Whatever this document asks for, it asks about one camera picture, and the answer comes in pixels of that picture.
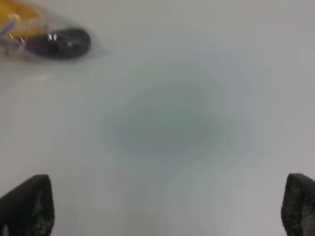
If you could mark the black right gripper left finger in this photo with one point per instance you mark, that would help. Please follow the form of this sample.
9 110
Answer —
28 209

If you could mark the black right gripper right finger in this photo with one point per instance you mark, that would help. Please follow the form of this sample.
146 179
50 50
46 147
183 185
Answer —
298 207

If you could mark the clear zip bag blue seal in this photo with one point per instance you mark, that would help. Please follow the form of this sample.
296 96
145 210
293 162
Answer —
51 21

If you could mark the dark purple eggplant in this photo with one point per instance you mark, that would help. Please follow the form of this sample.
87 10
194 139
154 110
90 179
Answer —
61 44

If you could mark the yellow pear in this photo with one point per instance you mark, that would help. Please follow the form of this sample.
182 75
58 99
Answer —
19 20

